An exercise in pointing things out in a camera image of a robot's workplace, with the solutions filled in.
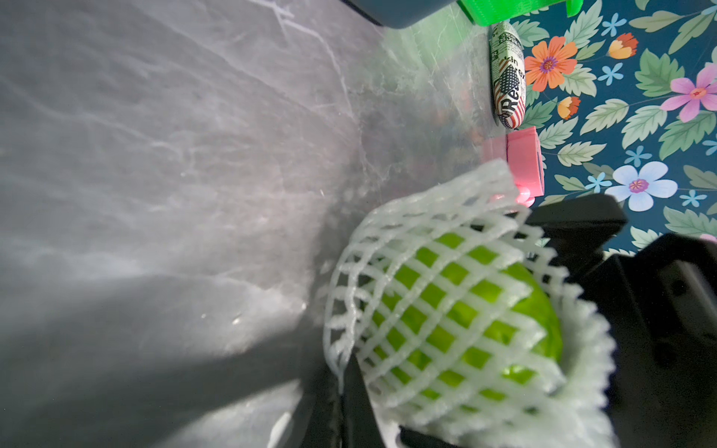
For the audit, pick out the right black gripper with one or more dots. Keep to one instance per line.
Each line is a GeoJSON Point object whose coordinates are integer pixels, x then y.
{"type": "Point", "coordinates": [660, 306]}

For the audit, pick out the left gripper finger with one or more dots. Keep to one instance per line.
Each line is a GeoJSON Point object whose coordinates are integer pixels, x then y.
{"type": "Point", "coordinates": [342, 414]}

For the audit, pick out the green custard apple back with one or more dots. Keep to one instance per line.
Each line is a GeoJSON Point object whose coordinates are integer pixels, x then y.
{"type": "Point", "coordinates": [462, 323]}

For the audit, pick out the white foam net back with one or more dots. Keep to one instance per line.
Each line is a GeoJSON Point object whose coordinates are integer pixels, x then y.
{"type": "Point", "coordinates": [480, 204]}

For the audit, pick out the grey foam net tray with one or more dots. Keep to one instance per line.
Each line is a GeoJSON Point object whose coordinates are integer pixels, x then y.
{"type": "Point", "coordinates": [396, 14]}

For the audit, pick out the pink alarm clock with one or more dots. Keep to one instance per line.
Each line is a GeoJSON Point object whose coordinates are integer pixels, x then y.
{"type": "Point", "coordinates": [522, 152]}

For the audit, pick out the patterned black white can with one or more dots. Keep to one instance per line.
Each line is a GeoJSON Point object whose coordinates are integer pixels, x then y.
{"type": "Point", "coordinates": [508, 75]}

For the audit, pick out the green plastic basket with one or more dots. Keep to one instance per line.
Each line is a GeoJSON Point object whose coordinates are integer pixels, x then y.
{"type": "Point", "coordinates": [488, 12]}

